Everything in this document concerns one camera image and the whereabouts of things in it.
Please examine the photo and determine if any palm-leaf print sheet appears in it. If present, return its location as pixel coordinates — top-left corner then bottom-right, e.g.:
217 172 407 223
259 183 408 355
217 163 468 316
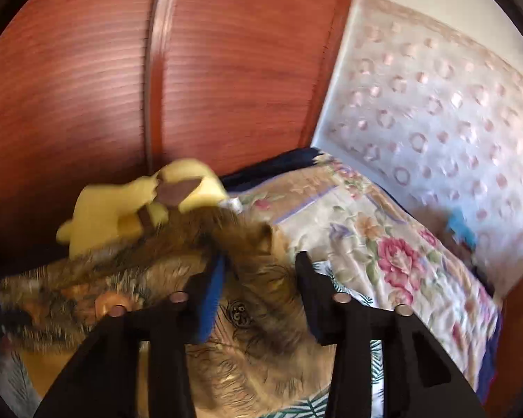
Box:
0 252 372 417

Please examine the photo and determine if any dark blue blanket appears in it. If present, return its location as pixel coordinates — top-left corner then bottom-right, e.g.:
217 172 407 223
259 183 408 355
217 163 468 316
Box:
219 147 320 193

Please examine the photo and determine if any golden patterned garment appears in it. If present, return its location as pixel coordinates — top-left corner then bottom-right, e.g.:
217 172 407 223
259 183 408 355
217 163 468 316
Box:
0 208 334 417

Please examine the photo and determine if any circle-patterned sheer curtain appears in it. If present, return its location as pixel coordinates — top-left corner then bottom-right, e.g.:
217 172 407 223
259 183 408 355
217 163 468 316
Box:
312 0 523 294

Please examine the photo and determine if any red-brown wooden wardrobe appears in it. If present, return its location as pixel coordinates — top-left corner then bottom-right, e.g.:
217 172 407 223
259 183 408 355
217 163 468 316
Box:
0 0 350 274

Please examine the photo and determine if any yellow pikachu plush toy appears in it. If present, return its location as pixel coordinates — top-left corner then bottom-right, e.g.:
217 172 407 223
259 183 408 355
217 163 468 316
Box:
56 158 229 258

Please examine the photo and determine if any floral bed quilt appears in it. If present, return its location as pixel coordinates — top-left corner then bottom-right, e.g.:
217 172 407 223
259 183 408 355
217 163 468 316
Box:
229 151 501 398

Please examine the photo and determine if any blue toy on bed end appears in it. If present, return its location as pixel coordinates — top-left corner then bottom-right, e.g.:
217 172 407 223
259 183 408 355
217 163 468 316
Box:
445 209 476 251

